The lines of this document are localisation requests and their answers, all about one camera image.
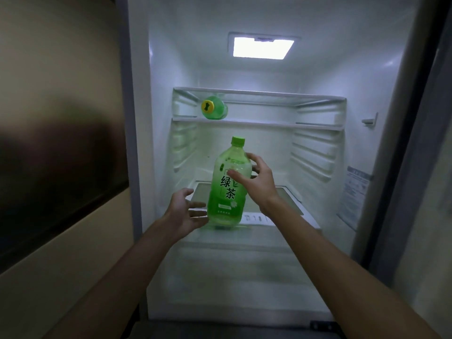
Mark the person's left hand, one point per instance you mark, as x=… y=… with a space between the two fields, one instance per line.
x=178 y=217

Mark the person's right hand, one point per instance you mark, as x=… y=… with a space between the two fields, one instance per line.
x=263 y=185

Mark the person's left thumb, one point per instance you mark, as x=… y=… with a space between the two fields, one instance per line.
x=186 y=194

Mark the person's right middle finger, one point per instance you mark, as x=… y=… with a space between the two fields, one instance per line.
x=255 y=171

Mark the person's right thumb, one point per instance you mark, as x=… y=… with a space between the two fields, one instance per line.
x=238 y=177

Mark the green tea bottle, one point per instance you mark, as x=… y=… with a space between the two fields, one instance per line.
x=226 y=204

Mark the person's right forearm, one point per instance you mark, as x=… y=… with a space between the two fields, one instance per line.
x=332 y=275

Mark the person's left forearm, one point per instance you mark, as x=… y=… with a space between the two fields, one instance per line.
x=120 y=282

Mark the white crisper drawer cover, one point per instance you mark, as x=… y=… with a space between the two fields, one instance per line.
x=287 y=201

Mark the glass refrigerator shelf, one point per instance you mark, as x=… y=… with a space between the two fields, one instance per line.
x=268 y=123
x=268 y=92

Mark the green bottle lying down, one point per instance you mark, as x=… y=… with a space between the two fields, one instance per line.
x=214 y=108

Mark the white information sticker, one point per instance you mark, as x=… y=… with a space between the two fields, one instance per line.
x=354 y=197

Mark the refrigerator ceiling light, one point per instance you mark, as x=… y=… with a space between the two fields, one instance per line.
x=263 y=48

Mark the white open refrigerator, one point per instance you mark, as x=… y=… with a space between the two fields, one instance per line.
x=317 y=49

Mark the grey refrigerator door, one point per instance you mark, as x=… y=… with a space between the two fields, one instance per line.
x=409 y=172

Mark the white plastic wall clip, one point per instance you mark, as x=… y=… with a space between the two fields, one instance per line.
x=370 y=120

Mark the dark glossy wall panel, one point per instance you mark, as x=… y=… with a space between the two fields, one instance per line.
x=53 y=180

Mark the black door hinge bracket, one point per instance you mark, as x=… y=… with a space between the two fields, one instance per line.
x=325 y=326

